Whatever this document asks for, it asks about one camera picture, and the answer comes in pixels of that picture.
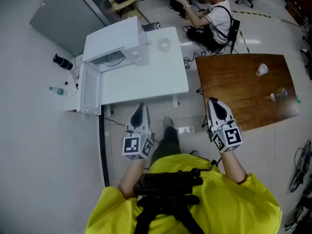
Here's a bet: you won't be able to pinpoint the wooden table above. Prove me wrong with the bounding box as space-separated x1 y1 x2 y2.
195 53 301 133

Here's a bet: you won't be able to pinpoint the clear plastic water bottle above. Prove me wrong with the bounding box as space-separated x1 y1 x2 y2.
48 86 68 98

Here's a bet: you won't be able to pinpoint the person's left forearm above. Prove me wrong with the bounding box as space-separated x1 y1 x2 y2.
117 158 147 200

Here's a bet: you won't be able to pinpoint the person's right forearm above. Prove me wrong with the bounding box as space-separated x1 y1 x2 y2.
220 151 248 185

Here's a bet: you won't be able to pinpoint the floor equipment with cables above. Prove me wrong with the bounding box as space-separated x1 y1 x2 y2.
289 140 312 194

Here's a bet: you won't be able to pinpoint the black floor cable cover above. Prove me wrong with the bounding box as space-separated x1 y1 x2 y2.
98 104 111 188

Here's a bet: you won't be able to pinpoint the yellow wooden chair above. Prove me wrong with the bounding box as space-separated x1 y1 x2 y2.
108 0 151 24

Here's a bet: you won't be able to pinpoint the person's left leg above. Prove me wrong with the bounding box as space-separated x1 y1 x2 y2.
149 126 181 166

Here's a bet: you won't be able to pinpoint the black thermos bottle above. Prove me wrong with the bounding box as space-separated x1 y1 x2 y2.
52 53 74 71

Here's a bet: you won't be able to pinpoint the white side table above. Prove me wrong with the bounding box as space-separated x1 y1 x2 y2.
63 54 85 113

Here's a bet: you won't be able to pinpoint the black floor cables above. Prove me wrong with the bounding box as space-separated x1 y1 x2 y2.
181 25 208 62

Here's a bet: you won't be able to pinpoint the black chest harness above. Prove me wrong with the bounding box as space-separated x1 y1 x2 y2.
136 195 206 234

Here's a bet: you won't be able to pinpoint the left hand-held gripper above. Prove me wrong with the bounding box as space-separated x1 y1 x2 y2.
121 103 156 160

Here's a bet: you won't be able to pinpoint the white power strip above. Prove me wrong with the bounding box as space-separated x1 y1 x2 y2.
71 69 80 90

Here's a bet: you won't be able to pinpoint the person's yellow shirt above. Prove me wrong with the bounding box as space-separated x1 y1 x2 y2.
84 153 283 234

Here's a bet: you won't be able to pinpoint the white microwave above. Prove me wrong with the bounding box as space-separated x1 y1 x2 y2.
76 16 150 116

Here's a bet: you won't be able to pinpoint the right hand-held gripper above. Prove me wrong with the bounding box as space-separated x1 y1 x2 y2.
207 97 244 154

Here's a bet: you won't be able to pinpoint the white paper cup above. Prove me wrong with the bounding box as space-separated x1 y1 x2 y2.
255 63 269 77

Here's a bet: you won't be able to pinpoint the black chest-mounted device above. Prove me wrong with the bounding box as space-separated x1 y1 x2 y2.
133 168 204 196

